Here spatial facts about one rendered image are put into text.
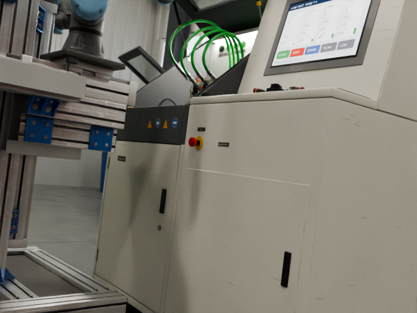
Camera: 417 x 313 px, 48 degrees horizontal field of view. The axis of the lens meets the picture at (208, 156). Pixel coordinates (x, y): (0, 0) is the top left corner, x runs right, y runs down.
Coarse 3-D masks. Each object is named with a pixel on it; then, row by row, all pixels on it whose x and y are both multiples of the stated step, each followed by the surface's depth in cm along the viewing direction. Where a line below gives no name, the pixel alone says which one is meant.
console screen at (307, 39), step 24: (288, 0) 194; (312, 0) 182; (336, 0) 172; (360, 0) 162; (288, 24) 188; (312, 24) 177; (336, 24) 167; (360, 24) 158; (288, 48) 183; (312, 48) 172; (336, 48) 163; (360, 48) 155; (264, 72) 189; (288, 72) 178
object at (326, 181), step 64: (384, 0) 155; (256, 64) 196; (384, 64) 146; (192, 128) 182; (256, 128) 152; (320, 128) 131; (384, 128) 145; (192, 192) 177; (256, 192) 149; (320, 192) 129; (384, 192) 147; (192, 256) 172; (256, 256) 146; (320, 256) 131; (384, 256) 149
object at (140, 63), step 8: (136, 48) 545; (120, 56) 599; (128, 56) 581; (136, 56) 565; (144, 56) 549; (128, 64) 610; (136, 64) 594; (144, 64) 576; (152, 64) 555; (136, 72) 615; (144, 72) 600; (152, 72) 583; (160, 72) 561; (144, 80) 621
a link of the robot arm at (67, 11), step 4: (64, 0) 218; (68, 0) 218; (64, 4) 219; (68, 4) 219; (64, 8) 221; (68, 8) 220; (68, 12) 222; (64, 16) 227; (68, 16) 223; (64, 20) 226; (68, 20) 225; (64, 24) 227; (68, 24) 226; (68, 28) 228
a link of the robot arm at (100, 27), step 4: (72, 12) 157; (72, 16) 161; (72, 20) 162; (76, 20) 159; (104, 20) 166; (72, 24) 161; (76, 24) 160; (80, 24) 160; (84, 24) 158; (96, 24) 160; (100, 24) 163; (88, 28) 160; (92, 28) 161; (96, 28) 162; (100, 28) 164
